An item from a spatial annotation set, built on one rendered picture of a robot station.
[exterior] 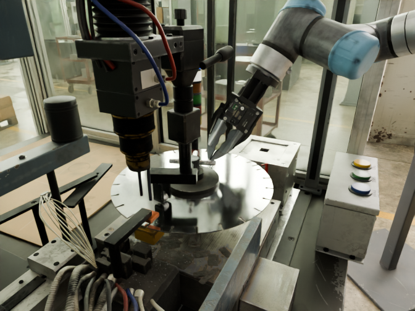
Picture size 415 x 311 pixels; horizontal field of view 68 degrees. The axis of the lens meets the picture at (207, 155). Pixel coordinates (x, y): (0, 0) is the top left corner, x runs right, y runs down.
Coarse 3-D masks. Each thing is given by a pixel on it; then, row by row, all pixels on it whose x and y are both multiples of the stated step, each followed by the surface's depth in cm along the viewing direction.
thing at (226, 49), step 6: (222, 48) 47; (228, 48) 48; (216, 54) 46; (222, 54) 47; (228, 54) 48; (204, 60) 44; (210, 60) 45; (216, 60) 46; (222, 60) 47; (204, 66) 44; (210, 66) 45
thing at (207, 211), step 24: (216, 168) 69; (240, 168) 69; (120, 192) 60; (144, 192) 60; (216, 192) 60; (240, 192) 60; (264, 192) 60; (168, 216) 53; (192, 216) 53; (216, 216) 53; (240, 216) 53
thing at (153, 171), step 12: (180, 144) 51; (180, 156) 52; (156, 168) 55; (168, 168) 55; (180, 168) 53; (192, 168) 55; (156, 180) 54; (168, 180) 54; (180, 180) 53; (192, 180) 53; (156, 192) 55; (168, 192) 56
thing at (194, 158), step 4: (196, 152) 65; (192, 156) 62; (196, 156) 62; (172, 160) 62; (176, 160) 62; (192, 160) 60; (196, 160) 61; (200, 160) 61; (204, 160) 61; (208, 160) 61; (212, 160) 61; (192, 164) 60; (196, 164) 61; (200, 164) 61; (204, 164) 61; (208, 164) 61; (212, 164) 61
